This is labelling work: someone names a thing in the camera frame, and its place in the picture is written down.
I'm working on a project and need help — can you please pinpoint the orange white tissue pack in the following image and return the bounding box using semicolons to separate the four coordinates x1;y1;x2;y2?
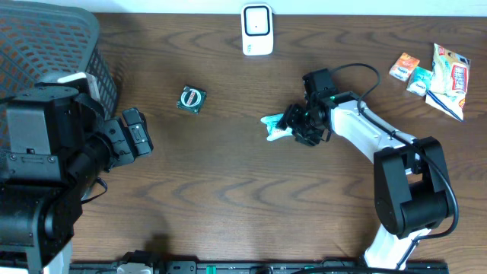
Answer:
389;53;420;81

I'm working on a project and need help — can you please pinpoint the teal snack packet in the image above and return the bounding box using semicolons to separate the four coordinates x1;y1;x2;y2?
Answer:
260;113;292;142

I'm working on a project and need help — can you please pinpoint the green white tissue pack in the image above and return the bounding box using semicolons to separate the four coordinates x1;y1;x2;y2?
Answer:
406;67;433;96

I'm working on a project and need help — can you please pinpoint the white blue snack bag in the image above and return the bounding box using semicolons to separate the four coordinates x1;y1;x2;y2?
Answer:
425;43;471;122

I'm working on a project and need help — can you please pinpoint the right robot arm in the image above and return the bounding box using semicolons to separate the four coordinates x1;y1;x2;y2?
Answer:
278;68;460;273

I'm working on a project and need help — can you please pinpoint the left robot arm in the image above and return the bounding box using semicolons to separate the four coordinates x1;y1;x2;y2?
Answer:
1;72;153;273

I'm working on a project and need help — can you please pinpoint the grey plastic mesh basket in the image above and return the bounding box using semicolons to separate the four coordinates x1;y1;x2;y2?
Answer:
1;1;119;155

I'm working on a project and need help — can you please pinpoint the white barcode scanner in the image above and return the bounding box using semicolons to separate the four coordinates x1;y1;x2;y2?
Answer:
240;3;274;56

